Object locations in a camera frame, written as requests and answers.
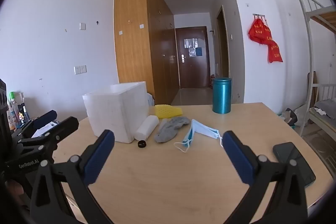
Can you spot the dark brown entrance door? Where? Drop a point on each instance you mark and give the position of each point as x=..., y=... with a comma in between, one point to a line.
x=191, y=71

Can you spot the red fire extinguisher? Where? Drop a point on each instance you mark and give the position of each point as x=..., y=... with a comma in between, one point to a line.
x=213, y=81

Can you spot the metal wall hook rack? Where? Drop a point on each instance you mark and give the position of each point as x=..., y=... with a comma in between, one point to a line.
x=258, y=14

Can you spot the grey cloth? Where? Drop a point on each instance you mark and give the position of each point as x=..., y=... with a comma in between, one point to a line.
x=325, y=107

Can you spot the wooden wardrobe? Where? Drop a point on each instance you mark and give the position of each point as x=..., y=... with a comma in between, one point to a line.
x=131, y=37

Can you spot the grey sock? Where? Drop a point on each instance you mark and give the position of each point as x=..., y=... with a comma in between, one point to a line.
x=168, y=130

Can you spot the black bottle cap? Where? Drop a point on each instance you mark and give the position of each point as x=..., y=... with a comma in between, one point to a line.
x=142, y=144

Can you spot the wooden side door frame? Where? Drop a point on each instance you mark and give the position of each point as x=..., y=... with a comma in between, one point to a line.
x=223, y=50

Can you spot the white wall switch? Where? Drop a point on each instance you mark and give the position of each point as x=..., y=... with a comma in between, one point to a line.
x=82, y=26

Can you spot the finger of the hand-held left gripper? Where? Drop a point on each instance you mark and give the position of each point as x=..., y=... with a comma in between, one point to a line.
x=46, y=117
x=67, y=127

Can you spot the blue spray bottle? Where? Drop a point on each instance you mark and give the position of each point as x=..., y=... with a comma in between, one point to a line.
x=25, y=113

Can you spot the black smartphone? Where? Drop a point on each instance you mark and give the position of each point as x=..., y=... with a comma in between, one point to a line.
x=286, y=151

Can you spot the small toy figure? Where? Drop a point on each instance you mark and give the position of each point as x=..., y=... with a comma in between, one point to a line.
x=21, y=117

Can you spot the blue face mask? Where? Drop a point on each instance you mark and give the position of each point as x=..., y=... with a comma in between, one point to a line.
x=202, y=130

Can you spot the white lotion bottle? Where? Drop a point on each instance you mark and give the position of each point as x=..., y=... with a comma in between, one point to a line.
x=11, y=120

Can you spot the white foam box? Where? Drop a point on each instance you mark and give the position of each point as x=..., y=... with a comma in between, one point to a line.
x=110, y=113

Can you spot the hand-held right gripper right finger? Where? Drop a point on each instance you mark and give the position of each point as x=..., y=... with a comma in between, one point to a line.
x=237, y=158

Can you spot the white paper sheet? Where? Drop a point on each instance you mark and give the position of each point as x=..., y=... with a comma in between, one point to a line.
x=48, y=126

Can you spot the white metal bunk bed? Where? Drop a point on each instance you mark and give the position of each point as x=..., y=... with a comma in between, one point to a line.
x=325, y=18

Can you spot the yellow mesh sponge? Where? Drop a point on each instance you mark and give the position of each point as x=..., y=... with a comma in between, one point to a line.
x=168, y=111

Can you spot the person's left hand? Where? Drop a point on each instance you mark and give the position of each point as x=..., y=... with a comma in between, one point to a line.
x=13, y=187

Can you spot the teal metal canister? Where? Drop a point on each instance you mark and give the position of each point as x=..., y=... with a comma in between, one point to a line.
x=221, y=98

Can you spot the white wall socket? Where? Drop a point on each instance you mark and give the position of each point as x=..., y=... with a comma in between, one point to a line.
x=77, y=70
x=83, y=69

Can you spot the red cloth bag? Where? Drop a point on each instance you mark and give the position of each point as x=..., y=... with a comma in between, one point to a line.
x=275, y=52
x=260, y=32

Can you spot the white carton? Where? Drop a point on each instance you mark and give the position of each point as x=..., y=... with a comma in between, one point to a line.
x=20, y=99

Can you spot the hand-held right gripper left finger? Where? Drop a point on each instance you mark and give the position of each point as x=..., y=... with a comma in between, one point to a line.
x=99, y=158

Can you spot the dark plastic bag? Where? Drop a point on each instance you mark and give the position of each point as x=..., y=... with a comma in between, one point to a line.
x=290, y=116

